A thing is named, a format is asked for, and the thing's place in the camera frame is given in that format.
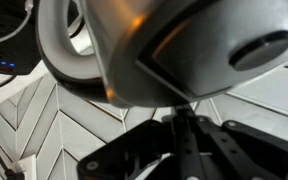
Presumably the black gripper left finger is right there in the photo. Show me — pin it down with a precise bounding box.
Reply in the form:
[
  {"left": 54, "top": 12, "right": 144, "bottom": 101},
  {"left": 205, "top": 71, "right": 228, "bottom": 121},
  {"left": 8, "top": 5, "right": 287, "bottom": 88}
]
[{"left": 77, "top": 120, "right": 180, "bottom": 180}]

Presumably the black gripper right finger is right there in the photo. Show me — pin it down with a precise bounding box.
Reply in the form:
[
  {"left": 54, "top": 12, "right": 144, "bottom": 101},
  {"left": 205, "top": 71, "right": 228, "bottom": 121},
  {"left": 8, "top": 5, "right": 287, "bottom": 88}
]
[{"left": 197, "top": 116, "right": 288, "bottom": 180}]

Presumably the clear glass electric kettle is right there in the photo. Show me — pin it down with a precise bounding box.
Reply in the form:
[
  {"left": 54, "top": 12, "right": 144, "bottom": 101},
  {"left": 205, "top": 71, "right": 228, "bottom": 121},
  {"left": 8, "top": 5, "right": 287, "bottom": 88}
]
[{"left": 37, "top": 0, "right": 288, "bottom": 108}]

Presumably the black power strip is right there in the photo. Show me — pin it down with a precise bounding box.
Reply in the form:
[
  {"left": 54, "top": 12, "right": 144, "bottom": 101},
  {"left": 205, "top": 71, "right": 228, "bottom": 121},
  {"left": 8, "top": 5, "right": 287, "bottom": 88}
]
[{"left": 0, "top": 0, "right": 41, "bottom": 75}]

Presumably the white charging cable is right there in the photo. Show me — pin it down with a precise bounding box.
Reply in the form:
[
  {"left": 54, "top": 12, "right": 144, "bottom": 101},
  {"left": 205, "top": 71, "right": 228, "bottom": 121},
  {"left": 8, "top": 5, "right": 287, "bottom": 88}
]
[{"left": 0, "top": 0, "right": 34, "bottom": 46}]

